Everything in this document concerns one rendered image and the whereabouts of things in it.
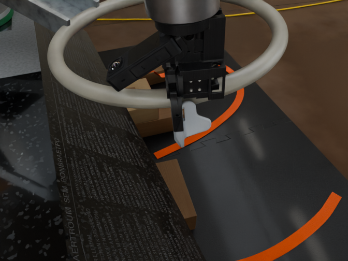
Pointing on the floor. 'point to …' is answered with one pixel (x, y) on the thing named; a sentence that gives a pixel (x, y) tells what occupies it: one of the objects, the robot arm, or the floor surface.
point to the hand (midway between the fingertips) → (175, 130)
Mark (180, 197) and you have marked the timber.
